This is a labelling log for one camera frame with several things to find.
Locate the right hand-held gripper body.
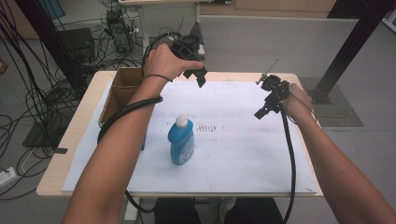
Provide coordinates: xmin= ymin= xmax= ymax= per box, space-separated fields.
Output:
xmin=255 ymin=56 xmax=293 ymax=109

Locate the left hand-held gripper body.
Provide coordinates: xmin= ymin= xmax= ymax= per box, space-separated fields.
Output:
xmin=167 ymin=21 xmax=207 ymax=63

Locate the blue cardboard box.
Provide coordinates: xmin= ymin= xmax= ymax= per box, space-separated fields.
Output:
xmin=98 ymin=66 xmax=148 ymax=152

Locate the blue bottle with white cap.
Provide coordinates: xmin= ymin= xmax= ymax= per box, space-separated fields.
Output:
xmin=167 ymin=114 xmax=196 ymax=166

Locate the person's right hand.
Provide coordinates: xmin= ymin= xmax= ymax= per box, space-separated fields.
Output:
xmin=282 ymin=83 xmax=314 ymax=123

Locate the person's left hand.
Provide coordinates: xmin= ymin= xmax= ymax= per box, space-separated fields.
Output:
xmin=144 ymin=42 xmax=205 ymax=81

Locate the thin black wristband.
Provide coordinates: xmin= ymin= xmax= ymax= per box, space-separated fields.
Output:
xmin=143 ymin=73 xmax=174 ymax=84

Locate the white table mat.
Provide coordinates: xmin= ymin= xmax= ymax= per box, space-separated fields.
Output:
xmin=61 ymin=79 xmax=318 ymax=195

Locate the grey grid floor mat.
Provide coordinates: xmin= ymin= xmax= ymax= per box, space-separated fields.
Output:
xmin=299 ymin=77 xmax=364 ymax=128

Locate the computer tower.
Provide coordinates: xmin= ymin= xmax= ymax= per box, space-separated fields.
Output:
xmin=106 ymin=8 xmax=135 ymax=54

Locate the wooden cabinet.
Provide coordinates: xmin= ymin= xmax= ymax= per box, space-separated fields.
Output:
xmin=199 ymin=0 xmax=338 ymax=19

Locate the person's right leg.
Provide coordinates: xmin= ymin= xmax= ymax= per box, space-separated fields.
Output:
xmin=223 ymin=197 xmax=285 ymax=224

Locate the person's leg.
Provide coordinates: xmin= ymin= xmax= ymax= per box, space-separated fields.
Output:
xmin=153 ymin=197 xmax=202 ymax=224
xmin=223 ymin=197 xmax=285 ymax=224

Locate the black equipment box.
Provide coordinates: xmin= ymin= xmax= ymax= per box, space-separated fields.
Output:
xmin=57 ymin=27 xmax=96 ymax=63

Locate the person's left leg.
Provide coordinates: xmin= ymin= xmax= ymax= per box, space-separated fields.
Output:
xmin=153 ymin=197 xmax=202 ymax=224

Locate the white power strip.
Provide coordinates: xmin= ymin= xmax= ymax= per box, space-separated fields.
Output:
xmin=0 ymin=166 xmax=19 ymax=189

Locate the white desk frame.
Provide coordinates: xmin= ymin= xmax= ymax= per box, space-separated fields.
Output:
xmin=119 ymin=0 xmax=207 ymax=63

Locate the thick black right gripper cable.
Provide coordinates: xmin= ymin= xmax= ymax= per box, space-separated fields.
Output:
xmin=278 ymin=105 xmax=298 ymax=224

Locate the thick black gripper cable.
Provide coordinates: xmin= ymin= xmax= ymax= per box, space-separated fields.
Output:
xmin=96 ymin=31 xmax=182 ymax=215
xmin=278 ymin=105 xmax=298 ymax=224

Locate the thick black left gripper cable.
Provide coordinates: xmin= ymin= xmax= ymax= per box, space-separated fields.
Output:
xmin=96 ymin=31 xmax=182 ymax=215

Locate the black metal frame post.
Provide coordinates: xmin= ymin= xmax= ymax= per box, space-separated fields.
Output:
xmin=309 ymin=0 xmax=396 ymax=105

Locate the black slanted stand post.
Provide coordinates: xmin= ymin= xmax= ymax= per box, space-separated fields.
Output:
xmin=13 ymin=0 xmax=89 ymax=91

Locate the black floor base plate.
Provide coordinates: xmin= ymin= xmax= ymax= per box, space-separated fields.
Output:
xmin=21 ymin=105 xmax=78 ymax=149

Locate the tangle of black floor cables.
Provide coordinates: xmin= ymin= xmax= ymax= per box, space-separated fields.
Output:
xmin=0 ymin=0 xmax=148 ymax=202

